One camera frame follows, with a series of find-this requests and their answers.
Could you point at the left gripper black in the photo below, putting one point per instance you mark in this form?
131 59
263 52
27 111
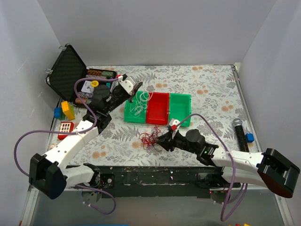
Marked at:
123 95

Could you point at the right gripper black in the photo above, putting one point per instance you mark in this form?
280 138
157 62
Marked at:
169 139

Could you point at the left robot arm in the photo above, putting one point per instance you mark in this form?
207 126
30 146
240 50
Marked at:
49 172

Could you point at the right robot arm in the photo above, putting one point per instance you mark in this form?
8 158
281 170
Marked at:
269 169

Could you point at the green plastic bin left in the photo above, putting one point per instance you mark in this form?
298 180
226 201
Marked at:
135 112

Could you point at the green plastic bin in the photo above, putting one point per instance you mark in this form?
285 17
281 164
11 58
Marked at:
135 112
179 106

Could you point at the red plastic bin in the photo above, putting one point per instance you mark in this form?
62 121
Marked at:
158 108

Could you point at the green plastic bin right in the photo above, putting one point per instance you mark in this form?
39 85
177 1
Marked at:
179 106

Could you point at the yellow poker dealer chip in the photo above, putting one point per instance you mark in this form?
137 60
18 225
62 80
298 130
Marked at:
94 83

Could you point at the yellow toy brick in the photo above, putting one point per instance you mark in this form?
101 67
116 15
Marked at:
68 110

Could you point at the black poker chip case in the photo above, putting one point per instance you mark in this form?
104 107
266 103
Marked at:
69 68

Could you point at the black microphone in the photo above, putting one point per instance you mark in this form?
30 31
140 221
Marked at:
241 139

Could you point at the green toy brick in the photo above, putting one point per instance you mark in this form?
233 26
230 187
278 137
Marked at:
63 117

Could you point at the red white toy brick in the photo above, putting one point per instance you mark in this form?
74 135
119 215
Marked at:
65 127

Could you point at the small blue toy brick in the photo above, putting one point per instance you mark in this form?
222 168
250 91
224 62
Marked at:
249 137

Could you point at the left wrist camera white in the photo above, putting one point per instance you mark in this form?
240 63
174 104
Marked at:
128 83

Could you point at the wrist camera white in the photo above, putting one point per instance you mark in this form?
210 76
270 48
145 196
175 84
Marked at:
128 83
173 124

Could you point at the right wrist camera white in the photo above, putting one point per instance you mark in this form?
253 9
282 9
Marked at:
173 124

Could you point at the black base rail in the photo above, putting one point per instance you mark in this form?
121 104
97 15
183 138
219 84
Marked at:
149 181

